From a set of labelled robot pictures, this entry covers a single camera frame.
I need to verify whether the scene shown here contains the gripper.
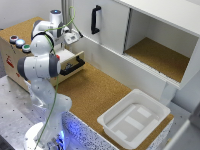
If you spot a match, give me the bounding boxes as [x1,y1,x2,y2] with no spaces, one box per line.
[62,30,84,46]

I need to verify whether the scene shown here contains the wooden drawer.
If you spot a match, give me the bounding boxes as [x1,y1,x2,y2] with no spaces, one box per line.
[53,48,87,84]

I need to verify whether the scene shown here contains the wooden drawer box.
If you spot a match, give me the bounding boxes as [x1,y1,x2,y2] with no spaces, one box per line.
[0,16,80,93]

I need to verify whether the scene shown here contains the white sliding door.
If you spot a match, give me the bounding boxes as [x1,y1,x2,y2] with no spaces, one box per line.
[71,0,131,55]

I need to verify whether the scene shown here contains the green button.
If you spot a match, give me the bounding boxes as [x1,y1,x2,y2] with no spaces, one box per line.
[21,43,32,54]

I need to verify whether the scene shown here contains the red button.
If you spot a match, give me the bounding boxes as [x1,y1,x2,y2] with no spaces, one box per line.
[9,34,20,45]

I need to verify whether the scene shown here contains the white cabinet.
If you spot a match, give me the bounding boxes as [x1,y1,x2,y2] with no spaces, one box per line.
[61,0,200,107]

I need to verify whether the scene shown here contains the white plastic box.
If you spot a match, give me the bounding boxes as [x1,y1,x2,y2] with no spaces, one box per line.
[96,88,172,150]

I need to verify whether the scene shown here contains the black door handle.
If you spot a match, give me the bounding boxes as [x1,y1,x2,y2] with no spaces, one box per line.
[90,4,102,36]

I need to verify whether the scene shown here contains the black drawer handle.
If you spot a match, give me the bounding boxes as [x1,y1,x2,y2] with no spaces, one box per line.
[59,55,86,77]

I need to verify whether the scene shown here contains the green cable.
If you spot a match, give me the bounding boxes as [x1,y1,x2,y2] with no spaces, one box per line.
[33,5,77,150]

